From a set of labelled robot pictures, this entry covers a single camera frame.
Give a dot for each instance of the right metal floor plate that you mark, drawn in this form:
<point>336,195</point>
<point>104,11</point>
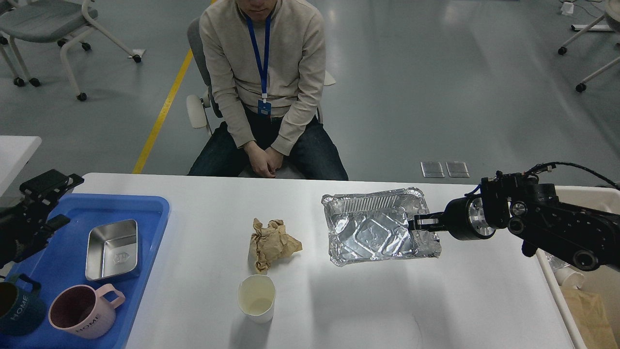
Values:
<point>457,169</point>

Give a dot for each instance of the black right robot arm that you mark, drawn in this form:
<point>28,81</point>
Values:
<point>585,238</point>

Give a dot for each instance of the beige plastic bin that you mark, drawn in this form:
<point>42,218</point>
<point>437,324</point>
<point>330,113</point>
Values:
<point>604,281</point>

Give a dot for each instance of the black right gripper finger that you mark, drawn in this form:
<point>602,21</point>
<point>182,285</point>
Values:
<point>433,227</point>
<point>428,219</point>

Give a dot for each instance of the metal floor plate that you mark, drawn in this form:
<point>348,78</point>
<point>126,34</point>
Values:
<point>432,169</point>
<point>457,169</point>

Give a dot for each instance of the blue plastic tray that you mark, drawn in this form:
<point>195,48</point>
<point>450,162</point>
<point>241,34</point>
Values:
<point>62,264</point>

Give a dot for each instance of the crumpled foil in bin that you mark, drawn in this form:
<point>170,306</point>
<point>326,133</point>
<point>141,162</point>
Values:
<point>555,263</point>

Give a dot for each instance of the brown paper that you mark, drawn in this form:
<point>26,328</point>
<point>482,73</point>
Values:
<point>589,313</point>
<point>271,242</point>

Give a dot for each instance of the dark blue HOME mug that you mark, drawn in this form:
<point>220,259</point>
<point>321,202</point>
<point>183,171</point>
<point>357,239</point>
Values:
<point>21,308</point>

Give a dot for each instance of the white paper cup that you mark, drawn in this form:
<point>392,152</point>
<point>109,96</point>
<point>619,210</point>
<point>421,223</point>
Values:
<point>256,298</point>

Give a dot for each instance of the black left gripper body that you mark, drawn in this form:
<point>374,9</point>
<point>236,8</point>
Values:
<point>23,232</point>

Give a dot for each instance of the stainless steel rectangular tray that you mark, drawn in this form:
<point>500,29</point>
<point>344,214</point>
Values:
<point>113,252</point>

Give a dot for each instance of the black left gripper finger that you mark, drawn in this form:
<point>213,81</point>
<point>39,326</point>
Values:
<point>49,187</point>
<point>55,224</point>

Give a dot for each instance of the pink HOME mug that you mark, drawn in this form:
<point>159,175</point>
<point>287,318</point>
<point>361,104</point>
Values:
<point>84,311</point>

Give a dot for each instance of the aluminium foil container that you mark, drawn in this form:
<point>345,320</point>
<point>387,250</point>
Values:
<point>375,227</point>

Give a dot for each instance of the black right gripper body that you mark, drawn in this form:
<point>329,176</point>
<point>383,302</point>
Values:
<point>464,219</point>

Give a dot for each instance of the white cup in bin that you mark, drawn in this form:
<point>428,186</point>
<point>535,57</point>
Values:
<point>570,278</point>

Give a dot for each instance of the white side table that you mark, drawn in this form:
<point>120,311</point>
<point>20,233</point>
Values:
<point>15,152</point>

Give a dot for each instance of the brown paper in bin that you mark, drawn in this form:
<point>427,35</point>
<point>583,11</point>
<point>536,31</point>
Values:
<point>589,313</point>

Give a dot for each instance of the left metal floor plate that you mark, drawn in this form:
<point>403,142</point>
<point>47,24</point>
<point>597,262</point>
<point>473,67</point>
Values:
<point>432,169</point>

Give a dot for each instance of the white grey rolling chair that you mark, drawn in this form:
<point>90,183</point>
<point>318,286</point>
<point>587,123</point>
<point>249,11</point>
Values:
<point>49,21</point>

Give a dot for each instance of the white power adapter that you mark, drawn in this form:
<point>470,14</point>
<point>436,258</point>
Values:
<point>567,8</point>

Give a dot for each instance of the seated person in beige sweater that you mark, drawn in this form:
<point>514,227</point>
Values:
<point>267,62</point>

